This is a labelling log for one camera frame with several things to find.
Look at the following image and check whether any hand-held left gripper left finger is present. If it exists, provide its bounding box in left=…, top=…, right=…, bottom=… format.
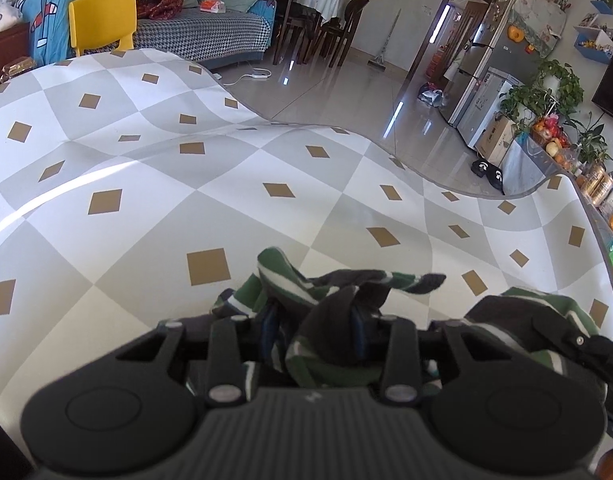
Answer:
left=115, top=309, right=278, bottom=406

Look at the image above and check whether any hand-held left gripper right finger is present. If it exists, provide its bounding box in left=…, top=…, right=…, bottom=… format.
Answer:
left=351, top=307, right=492, bottom=405

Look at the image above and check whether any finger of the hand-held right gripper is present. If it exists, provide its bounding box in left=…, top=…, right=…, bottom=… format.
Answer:
left=531, top=316, right=594, bottom=356

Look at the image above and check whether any green brown striped shirt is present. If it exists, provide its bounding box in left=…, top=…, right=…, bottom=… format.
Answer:
left=211, top=246, right=607, bottom=392

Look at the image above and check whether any glass side table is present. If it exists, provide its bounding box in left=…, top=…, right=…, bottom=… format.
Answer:
left=501, top=132, right=563, bottom=197

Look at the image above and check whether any checkered table mat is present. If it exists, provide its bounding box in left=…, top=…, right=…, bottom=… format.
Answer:
left=0, top=49, right=613, bottom=480

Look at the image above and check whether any leafy potted plant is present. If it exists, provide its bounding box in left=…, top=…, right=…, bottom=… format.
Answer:
left=569, top=112, right=613, bottom=167

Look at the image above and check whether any fruit basket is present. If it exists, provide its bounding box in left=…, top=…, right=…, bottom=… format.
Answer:
left=531, top=115, right=570, bottom=144

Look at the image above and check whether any cardboard box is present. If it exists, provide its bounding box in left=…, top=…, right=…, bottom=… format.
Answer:
left=475, top=115, right=517, bottom=167

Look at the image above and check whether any white plastic bag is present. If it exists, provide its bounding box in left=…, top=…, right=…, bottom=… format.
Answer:
left=419, top=82, right=445, bottom=107

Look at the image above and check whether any small white refrigerator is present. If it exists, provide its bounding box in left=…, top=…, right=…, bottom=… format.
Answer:
left=456, top=67, right=525, bottom=149

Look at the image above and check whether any trailing green potted plant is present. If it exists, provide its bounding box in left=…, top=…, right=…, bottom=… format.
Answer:
left=501, top=57, right=585, bottom=136

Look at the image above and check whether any mop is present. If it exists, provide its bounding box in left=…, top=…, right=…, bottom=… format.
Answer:
left=367, top=8, right=402, bottom=69

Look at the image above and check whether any dark wooden chair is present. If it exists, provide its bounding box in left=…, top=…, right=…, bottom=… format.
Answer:
left=274, top=0, right=313, bottom=67
left=319, top=0, right=370, bottom=68

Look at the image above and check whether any houndstooth sofa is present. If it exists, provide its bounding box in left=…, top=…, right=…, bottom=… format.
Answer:
left=131, top=10, right=273, bottom=72

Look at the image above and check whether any silver refrigerator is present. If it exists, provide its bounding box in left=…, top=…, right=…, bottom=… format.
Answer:
left=449, top=0, right=525, bottom=128

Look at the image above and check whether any yellow plastic chair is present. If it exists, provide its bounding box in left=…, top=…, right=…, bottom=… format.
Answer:
left=68, top=0, right=137, bottom=58

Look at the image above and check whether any blue cartoon blanket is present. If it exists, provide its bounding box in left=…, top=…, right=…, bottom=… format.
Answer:
left=14, top=0, right=80, bottom=68

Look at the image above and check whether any dark wooden cabinet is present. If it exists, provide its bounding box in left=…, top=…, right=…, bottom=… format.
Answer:
left=0, top=22, right=33, bottom=89

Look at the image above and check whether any white power strip cable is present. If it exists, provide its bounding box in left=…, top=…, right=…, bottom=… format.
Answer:
left=221, top=67, right=272, bottom=87

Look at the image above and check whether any blue wall shelf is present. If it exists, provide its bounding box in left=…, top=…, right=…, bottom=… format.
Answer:
left=573, top=25, right=613, bottom=64

